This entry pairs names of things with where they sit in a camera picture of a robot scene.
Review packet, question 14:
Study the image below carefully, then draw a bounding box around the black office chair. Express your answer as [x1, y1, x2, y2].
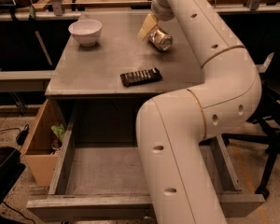
[221, 51, 280, 200]

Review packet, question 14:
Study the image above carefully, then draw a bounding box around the orange soda can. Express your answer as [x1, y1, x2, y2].
[148, 28, 173, 51]

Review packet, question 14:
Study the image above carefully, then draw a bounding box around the dark snack bar wrapper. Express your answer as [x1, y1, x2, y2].
[119, 67, 162, 87]

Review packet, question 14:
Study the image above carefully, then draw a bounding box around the white ceramic bowl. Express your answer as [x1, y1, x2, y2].
[68, 19, 103, 47]

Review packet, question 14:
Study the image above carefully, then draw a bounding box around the open grey drawer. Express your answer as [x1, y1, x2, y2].
[27, 112, 264, 222]

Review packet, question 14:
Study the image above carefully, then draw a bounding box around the wooden box on floor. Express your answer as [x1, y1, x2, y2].
[22, 100, 63, 187]

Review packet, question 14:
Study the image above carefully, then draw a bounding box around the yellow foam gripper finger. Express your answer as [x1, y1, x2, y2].
[138, 14, 158, 40]

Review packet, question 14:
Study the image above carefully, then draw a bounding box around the black power adapter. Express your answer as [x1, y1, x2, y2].
[16, 125, 29, 146]

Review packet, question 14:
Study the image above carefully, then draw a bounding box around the grey cabinet with top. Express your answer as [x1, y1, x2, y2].
[46, 10, 203, 131]

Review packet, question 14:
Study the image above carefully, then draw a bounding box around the black bin at left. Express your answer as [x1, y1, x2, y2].
[0, 147, 25, 204]

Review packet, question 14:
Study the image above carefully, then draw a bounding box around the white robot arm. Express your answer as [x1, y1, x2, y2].
[136, 0, 261, 224]

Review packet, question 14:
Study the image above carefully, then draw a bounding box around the green snack bag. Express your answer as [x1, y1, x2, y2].
[51, 124, 65, 142]

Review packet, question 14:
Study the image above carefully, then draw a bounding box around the metal frame rail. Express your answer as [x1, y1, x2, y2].
[0, 0, 280, 22]

